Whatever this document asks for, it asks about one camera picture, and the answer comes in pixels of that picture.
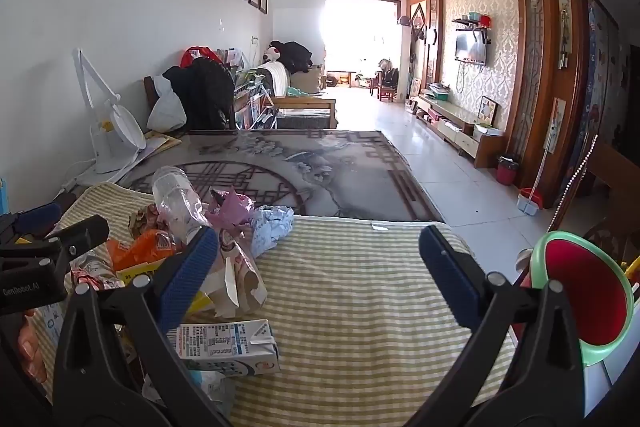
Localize hanging wall scroll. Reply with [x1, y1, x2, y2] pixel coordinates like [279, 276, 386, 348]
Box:
[556, 0, 573, 70]

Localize person's left hand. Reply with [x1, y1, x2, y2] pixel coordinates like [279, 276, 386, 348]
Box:
[17, 319, 51, 383]

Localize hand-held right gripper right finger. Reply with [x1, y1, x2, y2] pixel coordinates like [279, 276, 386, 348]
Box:
[402, 224, 586, 427]

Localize yellow checked mat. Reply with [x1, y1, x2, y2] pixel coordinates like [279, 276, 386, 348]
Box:
[30, 182, 516, 427]

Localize dustpan with white handle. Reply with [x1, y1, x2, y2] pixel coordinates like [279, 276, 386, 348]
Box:
[516, 122, 553, 214]

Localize shiny red snack wrapper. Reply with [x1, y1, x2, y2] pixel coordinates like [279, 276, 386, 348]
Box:
[70, 249, 126, 293]

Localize wall television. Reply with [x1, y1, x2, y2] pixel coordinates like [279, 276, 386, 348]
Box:
[454, 29, 488, 66]

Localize silver teal foil wrapper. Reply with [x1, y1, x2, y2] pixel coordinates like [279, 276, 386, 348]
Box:
[142, 369, 236, 418]

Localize dark patterned table cover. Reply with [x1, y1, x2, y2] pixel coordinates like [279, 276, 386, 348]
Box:
[117, 129, 446, 224]

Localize red bag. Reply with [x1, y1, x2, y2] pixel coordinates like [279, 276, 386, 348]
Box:
[180, 47, 221, 68]

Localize white paper ball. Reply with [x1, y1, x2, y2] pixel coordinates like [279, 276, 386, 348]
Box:
[248, 205, 296, 259]

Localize pink crumpled wrapper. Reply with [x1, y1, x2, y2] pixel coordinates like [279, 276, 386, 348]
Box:
[205, 188, 261, 238]

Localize white power cable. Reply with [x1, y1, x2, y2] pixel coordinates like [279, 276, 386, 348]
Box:
[60, 159, 101, 195]

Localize torn yellow cardboard box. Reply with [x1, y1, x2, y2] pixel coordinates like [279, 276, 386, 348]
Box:
[117, 259, 216, 315]

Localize small wall calendar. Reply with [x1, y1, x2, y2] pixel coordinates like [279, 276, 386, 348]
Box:
[546, 97, 567, 155]

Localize white blue drink carton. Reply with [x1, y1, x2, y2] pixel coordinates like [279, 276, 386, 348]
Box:
[167, 318, 281, 378]

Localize crushed clear plastic bottle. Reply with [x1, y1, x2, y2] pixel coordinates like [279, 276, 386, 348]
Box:
[151, 166, 213, 243]

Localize orange plastic bag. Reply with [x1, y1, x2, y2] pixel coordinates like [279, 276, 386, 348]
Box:
[106, 229, 188, 273]

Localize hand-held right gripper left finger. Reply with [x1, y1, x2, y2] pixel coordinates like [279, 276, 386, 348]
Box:
[52, 227, 236, 427]

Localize small red trash can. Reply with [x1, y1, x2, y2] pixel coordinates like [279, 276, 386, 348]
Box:
[496, 155, 520, 186]

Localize brown patterned wrapper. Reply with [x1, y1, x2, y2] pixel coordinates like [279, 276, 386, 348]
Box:
[129, 204, 168, 240]

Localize white plastic bag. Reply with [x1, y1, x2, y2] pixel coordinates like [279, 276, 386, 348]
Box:
[146, 74, 188, 134]

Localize black jacket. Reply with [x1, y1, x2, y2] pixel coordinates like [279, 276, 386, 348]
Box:
[162, 57, 237, 132]

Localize magazine rack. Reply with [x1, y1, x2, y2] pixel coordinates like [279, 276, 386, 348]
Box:
[232, 74, 278, 130]

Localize small framed picture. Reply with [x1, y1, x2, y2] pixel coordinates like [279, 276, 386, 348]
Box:
[477, 95, 498, 128]

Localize small wooden chair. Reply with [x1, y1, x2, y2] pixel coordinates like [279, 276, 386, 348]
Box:
[376, 76, 399, 104]

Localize diamond wall decoration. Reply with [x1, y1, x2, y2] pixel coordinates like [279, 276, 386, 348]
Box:
[410, 2, 428, 40]

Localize crushed pink paper cup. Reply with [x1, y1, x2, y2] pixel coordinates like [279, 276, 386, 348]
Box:
[200, 227, 268, 320]

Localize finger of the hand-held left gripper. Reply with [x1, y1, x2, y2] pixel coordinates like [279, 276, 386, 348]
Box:
[0, 214, 111, 276]
[0, 202, 64, 244]

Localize paper sheets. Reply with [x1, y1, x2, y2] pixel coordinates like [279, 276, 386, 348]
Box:
[127, 129, 183, 168]

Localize carved wooden chair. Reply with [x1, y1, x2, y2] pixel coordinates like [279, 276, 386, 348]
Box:
[547, 134, 640, 268]

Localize wooden television cabinet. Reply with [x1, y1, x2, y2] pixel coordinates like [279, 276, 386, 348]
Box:
[412, 92, 506, 170]

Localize red bin with green rim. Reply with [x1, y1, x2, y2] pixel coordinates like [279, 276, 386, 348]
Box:
[520, 231, 636, 368]

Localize wall shelf with items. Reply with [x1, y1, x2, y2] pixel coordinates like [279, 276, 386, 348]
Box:
[451, 12, 493, 45]

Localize yellow plastic toy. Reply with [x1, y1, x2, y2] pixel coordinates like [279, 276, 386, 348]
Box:
[620, 257, 640, 289]

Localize black white panda plush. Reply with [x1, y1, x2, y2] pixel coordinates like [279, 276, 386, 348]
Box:
[263, 40, 314, 74]

